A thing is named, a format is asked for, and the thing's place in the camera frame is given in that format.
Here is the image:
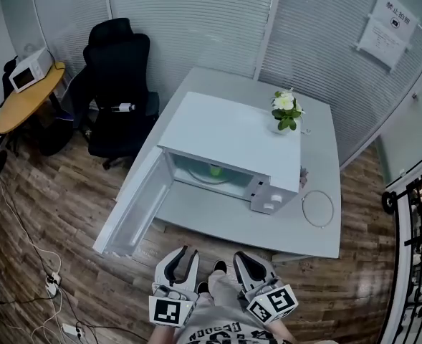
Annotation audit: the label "glass turntable plate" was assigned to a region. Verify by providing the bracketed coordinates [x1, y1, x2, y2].
[187, 164, 237, 185]

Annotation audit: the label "person's left forearm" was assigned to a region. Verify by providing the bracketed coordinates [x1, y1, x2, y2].
[150, 322, 183, 344]

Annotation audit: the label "white bottle on chair seat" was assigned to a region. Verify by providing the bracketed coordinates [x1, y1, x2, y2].
[110, 102, 137, 113]

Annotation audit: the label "small white microwave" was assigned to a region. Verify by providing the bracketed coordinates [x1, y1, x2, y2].
[9, 47, 55, 94]

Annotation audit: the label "black metal rack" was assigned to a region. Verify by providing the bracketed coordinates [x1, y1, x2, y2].
[381, 163, 422, 344]

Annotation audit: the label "black floor cable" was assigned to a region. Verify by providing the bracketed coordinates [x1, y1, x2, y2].
[0, 156, 154, 344]

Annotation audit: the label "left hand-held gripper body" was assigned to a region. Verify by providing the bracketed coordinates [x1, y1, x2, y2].
[148, 281, 198, 328]

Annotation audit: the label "person's grey printed shirt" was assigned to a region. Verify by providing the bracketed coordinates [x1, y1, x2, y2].
[174, 292, 294, 344]

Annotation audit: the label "person's beige trousers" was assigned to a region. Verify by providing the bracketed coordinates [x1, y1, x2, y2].
[206, 269, 242, 307]

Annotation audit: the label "white paper sign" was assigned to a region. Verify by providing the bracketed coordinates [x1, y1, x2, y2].
[353, 0, 422, 74]

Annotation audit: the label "white microwave with door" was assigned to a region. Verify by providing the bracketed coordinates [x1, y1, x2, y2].
[92, 91, 302, 257]

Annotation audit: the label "white power strip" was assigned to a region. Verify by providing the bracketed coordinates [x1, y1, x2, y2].
[61, 322, 86, 338]
[45, 272, 62, 297]

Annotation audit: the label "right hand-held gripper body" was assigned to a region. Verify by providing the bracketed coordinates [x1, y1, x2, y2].
[236, 277, 299, 325]

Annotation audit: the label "potted plant with white flowers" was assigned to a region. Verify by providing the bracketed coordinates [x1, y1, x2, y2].
[270, 88, 307, 136]

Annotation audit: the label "white floor cable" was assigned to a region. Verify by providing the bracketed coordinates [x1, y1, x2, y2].
[0, 177, 67, 342]

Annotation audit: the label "turntable roller ring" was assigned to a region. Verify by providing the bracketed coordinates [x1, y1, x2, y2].
[301, 190, 335, 229]

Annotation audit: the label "black office chair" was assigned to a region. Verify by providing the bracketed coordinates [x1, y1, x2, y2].
[60, 17, 160, 171]

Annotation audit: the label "person's right forearm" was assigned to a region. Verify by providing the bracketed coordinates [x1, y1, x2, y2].
[267, 317, 294, 344]

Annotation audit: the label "round yellow wooden table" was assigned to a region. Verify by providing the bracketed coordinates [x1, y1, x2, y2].
[0, 61, 67, 135]

